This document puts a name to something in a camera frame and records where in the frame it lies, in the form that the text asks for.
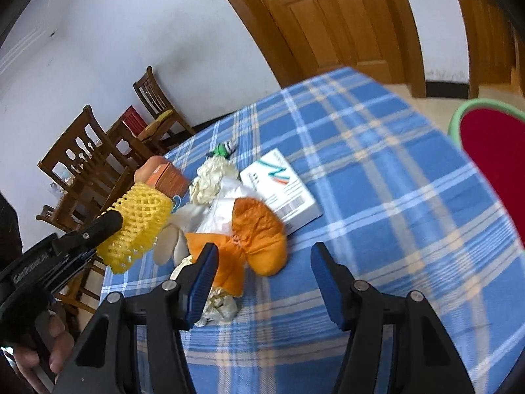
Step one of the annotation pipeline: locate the green white small toy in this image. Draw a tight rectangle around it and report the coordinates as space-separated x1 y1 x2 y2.
206 142 239 160

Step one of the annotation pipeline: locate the person's left hand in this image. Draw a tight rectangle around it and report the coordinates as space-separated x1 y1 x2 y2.
14 311 75 394

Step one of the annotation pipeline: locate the red basin with green rim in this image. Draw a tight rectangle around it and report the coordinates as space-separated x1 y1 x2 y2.
448 98 525 251

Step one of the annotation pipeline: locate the blue plaid tablecloth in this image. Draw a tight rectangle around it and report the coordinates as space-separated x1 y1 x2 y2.
98 66 525 394

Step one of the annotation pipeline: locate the white cardboard box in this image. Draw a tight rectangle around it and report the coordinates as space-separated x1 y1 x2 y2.
239 150 323 234

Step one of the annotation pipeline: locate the orange carton box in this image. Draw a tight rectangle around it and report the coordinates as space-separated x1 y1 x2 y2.
135 155 190 198

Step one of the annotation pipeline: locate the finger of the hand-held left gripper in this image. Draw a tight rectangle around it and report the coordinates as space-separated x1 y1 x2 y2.
52 210 125 256

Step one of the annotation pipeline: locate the closed wooden door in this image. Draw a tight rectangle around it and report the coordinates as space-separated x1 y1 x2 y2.
203 0 427 98

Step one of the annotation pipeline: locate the open wooden door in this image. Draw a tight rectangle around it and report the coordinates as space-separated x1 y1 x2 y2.
447 0 525 100

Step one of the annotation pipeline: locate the person's dark clothing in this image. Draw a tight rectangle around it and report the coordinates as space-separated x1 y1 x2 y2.
0 193 24 272

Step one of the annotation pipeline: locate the yellow foam fruit net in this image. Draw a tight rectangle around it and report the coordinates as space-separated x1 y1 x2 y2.
95 183 174 275

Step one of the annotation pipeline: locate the wooden chair with yellow cushion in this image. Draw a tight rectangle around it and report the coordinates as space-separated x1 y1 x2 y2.
133 66 197 145

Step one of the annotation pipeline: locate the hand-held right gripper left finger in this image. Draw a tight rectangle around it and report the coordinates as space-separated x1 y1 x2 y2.
51 242 220 394

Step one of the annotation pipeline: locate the cream tissue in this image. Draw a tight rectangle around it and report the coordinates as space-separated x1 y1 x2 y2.
189 157 239 206

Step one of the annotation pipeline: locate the dark wooden chair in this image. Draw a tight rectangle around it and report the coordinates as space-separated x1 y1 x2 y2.
37 105 138 233
53 254 108 317

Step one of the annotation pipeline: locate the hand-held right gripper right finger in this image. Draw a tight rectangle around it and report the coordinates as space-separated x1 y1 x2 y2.
310 242 478 394

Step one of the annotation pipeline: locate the white crumpled paper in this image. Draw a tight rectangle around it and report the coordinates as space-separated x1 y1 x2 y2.
196 177 267 235

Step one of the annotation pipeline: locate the yellow seat cushion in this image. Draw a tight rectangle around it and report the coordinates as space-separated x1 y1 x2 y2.
137 109 175 140

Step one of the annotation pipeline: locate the small cream crumpled paper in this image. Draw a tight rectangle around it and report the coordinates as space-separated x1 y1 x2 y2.
170 254 239 328

